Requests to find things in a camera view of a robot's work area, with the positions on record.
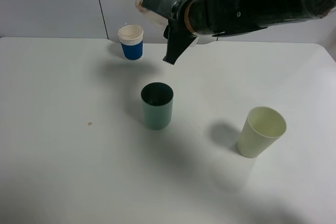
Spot brown drink plastic bottle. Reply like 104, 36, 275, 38
135, 0, 168, 28

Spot blue sleeved paper cup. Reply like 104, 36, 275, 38
118, 25, 143, 60

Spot pale yellow plastic cup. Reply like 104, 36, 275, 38
237, 106, 287, 158

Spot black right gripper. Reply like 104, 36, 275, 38
162, 0, 210, 65

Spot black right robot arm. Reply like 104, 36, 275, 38
164, 0, 335, 64

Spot teal green plastic cup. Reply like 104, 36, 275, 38
141, 82, 174, 130

